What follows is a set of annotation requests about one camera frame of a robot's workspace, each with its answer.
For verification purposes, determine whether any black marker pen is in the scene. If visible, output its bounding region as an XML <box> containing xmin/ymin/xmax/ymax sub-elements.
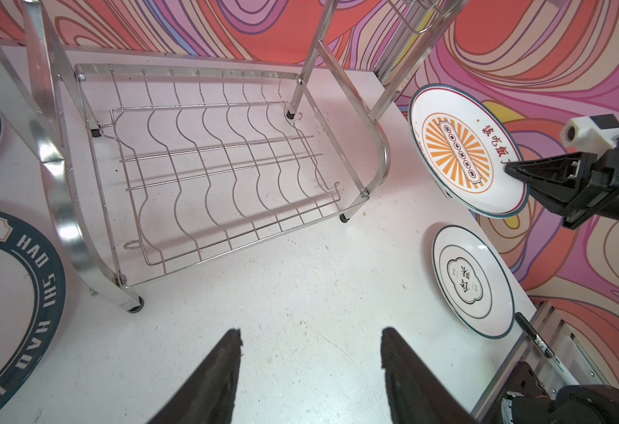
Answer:
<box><xmin>514</xmin><ymin>312</ymin><xmax>579</xmax><ymax>386</ymax></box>

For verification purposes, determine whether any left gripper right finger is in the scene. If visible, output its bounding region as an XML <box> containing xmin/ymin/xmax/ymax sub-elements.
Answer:
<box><xmin>380</xmin><ymin>327</ymin><xmax>475</xmax><ymax>423</ymax></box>

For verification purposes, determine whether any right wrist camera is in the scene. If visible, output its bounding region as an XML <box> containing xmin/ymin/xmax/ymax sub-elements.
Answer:
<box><xmin>560</xmin><ymin>114</ymin><xmax>619</xmax><ymax>155</ymax></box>

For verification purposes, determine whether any silver two-tier dish rack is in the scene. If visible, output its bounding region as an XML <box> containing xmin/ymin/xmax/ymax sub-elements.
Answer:
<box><xmin>0</xmin><ymin>1</ymin><xmax>465</xmax><ymax>313</ymax></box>

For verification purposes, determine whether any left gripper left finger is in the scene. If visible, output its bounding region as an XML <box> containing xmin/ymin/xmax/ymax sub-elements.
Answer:
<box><xmin>150</xmin><ymin>329</ymin><xmax>242</xmax><ymax>423</ymax></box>

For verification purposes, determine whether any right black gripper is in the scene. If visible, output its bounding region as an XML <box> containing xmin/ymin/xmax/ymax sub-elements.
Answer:
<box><xmin>505</xmin><ymin>144</ymin><xmax>619</xmax><ymax>230</ymax></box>

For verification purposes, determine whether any white black-rim plate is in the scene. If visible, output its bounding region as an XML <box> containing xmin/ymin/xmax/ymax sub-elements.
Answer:
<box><xmin>431</xmin><ymin>224</ymin><xmax>515</xmax><ymax>339</ymax></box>

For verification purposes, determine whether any dark green rim plate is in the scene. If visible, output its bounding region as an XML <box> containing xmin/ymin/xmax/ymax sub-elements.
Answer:
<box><xmin>0</xmin><ymin>211</ymin><xmax>66</xmax><ymax>410</ymax></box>

